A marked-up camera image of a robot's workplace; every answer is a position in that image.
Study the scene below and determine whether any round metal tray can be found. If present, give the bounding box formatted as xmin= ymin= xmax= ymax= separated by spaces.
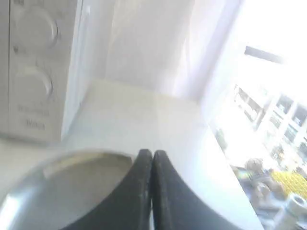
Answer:
xmin=0 ymin=150 xmax=135 ymax=230

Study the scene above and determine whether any white knob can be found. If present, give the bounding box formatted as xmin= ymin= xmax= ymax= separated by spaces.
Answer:
xmin=15 ymin=6 xmax=58 ymax=49
xmin=13 ymin=67 xmax=52 ymax=102

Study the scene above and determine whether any white microwave oven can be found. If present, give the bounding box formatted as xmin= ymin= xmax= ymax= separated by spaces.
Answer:
xmin=0 ymin=0 xmax=90 ymax=142

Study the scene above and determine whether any upper white knob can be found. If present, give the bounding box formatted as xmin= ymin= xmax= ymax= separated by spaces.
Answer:
xmin=15 ymin=6 xmax=58 ymax=49

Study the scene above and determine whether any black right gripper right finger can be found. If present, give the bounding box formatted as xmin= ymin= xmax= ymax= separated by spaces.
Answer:
xmin=152 ymin=150 xmax=240 ymax=230

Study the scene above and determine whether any lower white knob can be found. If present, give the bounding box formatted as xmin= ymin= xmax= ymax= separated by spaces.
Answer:
xmin=13 ymin=67 xmax=52 ymax=102

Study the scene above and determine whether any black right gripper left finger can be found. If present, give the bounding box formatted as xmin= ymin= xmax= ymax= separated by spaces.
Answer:
xmin=64 ymin=149 xmax=153 ymax=230

